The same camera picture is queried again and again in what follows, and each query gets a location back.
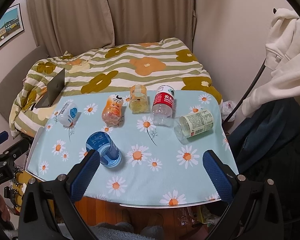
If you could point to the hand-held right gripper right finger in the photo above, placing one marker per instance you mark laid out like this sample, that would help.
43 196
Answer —
218 177

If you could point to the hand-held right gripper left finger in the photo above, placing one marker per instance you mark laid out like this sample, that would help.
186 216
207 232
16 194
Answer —
86 177

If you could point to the blue plastic bottle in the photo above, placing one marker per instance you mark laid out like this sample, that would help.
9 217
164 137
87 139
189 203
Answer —
105 145

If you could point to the person's left hand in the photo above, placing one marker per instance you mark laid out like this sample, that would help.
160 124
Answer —
3 208

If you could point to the yellow cloth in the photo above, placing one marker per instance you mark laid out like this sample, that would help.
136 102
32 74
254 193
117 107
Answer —
21 180

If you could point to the yellow green packet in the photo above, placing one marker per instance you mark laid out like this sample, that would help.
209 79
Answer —
202 215

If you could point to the clear empty plastic bottle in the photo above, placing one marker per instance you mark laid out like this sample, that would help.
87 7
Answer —
186 217

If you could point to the light blue daisy tablecloth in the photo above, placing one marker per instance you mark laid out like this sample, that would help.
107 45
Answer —
165 180

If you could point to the grey padded headboard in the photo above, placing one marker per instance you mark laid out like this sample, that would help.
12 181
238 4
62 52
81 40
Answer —
12 85

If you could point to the clear bottle with green label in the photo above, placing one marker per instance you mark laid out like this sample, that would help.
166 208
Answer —
195 125

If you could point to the black garment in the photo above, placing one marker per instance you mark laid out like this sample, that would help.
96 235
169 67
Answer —
277 175

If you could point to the white bottle with blue label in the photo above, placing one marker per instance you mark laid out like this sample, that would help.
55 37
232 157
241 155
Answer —
68 113

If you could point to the orange plastic bottle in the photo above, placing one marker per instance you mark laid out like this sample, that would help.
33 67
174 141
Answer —
112 111

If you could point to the white plastic bag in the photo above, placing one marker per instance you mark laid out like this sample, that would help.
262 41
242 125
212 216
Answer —
227 106

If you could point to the grey laptop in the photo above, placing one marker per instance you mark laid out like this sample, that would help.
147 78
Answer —
55 87

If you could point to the brown slipper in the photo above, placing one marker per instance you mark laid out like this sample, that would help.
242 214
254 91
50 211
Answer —
155 220

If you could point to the dark teal jacket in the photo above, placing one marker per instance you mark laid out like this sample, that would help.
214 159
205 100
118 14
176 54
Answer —
277 120

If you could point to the black curved tube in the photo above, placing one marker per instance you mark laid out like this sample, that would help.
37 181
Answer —
250 92

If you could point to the yellow plastic bottle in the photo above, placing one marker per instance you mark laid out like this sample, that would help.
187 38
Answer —
139 100

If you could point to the clear bottle with red label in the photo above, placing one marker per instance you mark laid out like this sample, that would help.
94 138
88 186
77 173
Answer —
163 100

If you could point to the striped floral blanket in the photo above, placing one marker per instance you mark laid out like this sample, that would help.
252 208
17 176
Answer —
140 55

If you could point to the white hoodie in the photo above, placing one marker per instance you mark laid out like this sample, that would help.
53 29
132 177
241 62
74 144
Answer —
287 55

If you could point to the beige curtain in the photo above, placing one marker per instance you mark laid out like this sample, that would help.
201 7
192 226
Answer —
65 12
152 10

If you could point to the framed wall poster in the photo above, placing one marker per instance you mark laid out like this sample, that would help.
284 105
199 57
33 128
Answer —
7 27

